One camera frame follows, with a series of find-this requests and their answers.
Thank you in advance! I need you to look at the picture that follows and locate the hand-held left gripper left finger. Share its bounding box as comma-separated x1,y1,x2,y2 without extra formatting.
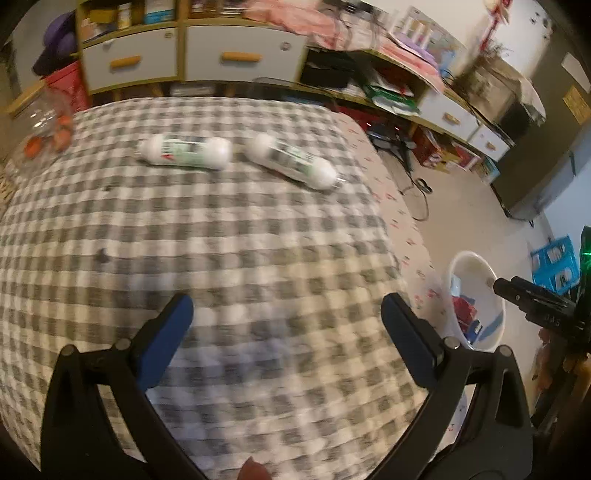
41,292,206,480

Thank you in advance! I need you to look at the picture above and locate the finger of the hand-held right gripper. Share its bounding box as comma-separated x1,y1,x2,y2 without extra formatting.
492,275,574,329

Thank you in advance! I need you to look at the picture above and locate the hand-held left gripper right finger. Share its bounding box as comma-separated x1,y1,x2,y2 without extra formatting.
369,292,536,480

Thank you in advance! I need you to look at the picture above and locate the white plastic bin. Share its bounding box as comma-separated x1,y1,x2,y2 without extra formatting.
447,250,508,354

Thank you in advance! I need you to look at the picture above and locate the white bottle green label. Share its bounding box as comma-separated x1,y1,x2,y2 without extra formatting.
243,132,346,193
136,133,233,173

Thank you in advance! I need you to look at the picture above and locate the person's right hand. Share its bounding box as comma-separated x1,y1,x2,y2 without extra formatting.
536,329,557,391

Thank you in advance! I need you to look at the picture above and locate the person's left hand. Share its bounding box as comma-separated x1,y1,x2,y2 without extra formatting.
239,456,273,480

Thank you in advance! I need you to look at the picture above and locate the blue plastic crate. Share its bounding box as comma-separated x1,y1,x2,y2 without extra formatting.
530,234,584,295

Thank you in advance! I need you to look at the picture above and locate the red packet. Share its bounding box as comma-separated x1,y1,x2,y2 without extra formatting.
451,295,478,335

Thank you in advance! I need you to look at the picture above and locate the grey white checked tablecloth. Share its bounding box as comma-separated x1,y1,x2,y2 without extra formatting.
0,95,468,480

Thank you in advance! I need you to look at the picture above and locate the blue picture box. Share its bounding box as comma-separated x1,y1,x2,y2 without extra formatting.
478,157,502,184

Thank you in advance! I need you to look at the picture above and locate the grey metal cabinet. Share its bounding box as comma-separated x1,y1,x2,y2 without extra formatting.
489,69,591,220

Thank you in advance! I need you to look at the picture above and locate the cartoon print cardboard box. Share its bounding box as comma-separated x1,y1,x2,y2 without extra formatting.
410,124,447,168

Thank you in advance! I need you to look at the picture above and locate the yellow notice sign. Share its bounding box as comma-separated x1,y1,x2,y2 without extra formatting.
562,85,591,124

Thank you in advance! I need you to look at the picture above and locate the green white bag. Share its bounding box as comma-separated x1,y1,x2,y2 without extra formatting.
364,78,422,117

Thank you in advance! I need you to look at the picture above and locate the clear jar with orange fruit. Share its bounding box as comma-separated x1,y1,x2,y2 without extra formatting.
6,82,75,161

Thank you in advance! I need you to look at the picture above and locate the pink white patterned cloth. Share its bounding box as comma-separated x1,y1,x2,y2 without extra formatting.
378,36,445,94

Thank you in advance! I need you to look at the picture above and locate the red box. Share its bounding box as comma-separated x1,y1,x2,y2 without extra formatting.
43,62,92,112

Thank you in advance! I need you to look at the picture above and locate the red hanging ornament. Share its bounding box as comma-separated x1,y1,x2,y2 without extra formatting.
480,0,514,52

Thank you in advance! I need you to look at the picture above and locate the black box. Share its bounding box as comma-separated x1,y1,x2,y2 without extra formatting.
300,48,359,91

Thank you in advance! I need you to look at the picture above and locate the long yellow white cabinet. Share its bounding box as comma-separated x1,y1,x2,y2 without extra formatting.
74,0,516,163

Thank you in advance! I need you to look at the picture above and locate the purple cloth hat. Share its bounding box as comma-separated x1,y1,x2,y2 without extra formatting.
33,12,83,77

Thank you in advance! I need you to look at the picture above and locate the red picture white frame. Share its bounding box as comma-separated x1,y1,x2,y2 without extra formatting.
451,141,482,172

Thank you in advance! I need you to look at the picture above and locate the black floor cable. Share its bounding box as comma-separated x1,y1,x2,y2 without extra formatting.
396,151,434,223

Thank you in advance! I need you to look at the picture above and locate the white drawer wooden handle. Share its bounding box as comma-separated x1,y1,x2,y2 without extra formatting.
468,124,511,161
419,88,479,140
183,23,308,85
82,27,180,94

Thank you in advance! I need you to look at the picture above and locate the wall poster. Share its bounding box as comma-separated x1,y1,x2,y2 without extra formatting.
387,4,468,71

